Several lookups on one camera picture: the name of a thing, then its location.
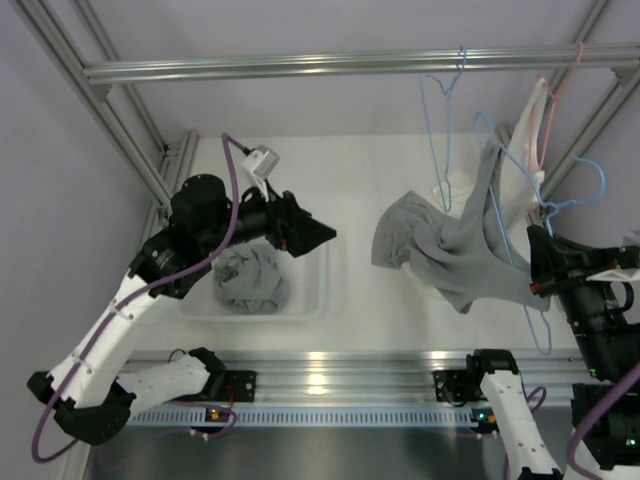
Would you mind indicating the white slotted cable duct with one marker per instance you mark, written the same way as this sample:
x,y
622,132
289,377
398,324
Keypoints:
x,y
248,416

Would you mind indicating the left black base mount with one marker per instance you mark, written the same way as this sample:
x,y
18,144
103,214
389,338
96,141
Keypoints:
x,y
239,386

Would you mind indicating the aluminium top rail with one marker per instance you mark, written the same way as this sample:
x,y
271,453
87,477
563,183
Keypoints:
x,y
547,57

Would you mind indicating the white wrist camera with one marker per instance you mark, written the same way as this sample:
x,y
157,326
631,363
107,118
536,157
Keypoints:
x,y
621,274
257,166

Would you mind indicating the left aluminium frame post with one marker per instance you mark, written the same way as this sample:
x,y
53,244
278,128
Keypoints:
x,y
162,172

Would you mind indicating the white plastic basket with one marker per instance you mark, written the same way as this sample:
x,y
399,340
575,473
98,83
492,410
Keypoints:
x,y
308,277

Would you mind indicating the pink wire hanger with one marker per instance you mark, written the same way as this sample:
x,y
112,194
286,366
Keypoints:
x,y
555,100

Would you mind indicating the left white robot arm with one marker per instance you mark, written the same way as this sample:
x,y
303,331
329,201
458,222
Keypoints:
x,y
87,394

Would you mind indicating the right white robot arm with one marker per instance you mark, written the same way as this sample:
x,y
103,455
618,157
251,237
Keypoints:
x,y
605,413

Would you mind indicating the aluminium frame post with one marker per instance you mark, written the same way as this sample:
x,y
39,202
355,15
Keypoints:
x,y
162,172
607,78

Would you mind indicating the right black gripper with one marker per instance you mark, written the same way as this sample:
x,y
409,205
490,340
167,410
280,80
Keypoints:
x,y
564,264

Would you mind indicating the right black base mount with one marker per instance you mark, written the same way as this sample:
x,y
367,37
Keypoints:
x,y
457,387

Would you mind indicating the grey tank top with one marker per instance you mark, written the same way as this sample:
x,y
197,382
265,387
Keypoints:
x,y
248,280
466,258

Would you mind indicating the blue wire hanger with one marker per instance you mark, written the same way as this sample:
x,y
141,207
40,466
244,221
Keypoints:
x,y
531,197
442,157

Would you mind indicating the white tank top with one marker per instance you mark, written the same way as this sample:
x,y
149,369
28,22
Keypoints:
x,y
511,181

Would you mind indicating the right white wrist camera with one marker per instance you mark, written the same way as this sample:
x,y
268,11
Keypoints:
x,y
621,274

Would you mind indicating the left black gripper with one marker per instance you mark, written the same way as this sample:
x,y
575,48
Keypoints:
x,y
291,227

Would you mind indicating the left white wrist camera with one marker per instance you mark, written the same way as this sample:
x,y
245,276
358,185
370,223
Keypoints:
x,y
257,166

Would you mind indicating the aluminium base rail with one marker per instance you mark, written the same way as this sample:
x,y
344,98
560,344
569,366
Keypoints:
x,y
380,378

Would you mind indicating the right aluminium frame post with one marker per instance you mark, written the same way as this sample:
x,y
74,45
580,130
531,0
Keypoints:
x,y
607,78

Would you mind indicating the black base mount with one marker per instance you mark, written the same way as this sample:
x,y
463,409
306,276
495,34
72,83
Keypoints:
x,y
239,386
457,387

